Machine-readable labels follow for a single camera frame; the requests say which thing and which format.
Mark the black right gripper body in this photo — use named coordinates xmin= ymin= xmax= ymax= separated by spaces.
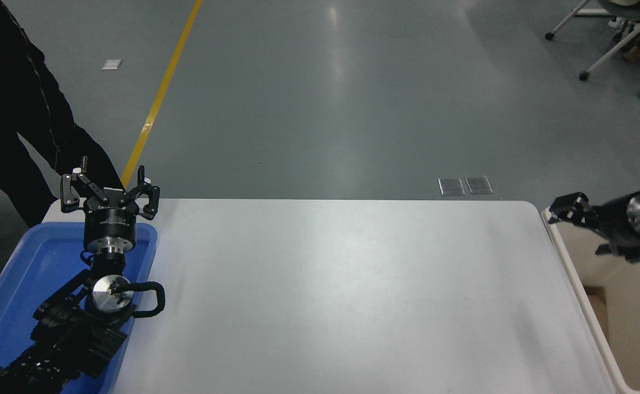
xmin=593 ymin=197 xmax=634 ymax=247

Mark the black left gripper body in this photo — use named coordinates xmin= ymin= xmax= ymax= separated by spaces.
xmin=83 ymin=189 xmax=137 ymax=245

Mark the blue plastic tray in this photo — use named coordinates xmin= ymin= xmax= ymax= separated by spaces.
xmin=0 ymin=222 xmax=158 ymax=394

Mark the brown cardboard piece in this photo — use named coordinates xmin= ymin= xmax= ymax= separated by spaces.
xmin=585 ymin=286 xmax=612 ymax=341

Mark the metal floor plate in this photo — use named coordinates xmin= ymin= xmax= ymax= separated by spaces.
xmin=465 ymin=176 xmax=494 ymax=195
xmin=438 ymin=177 xmax=465 ymax=196

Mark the large pale bin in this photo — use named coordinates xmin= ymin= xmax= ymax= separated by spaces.
xmin=541 ymin=204 xmax=640 ymax=394

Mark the white wheeled chair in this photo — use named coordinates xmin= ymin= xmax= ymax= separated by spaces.
xmin=545 ymin=0 xmax=640 ymax=82

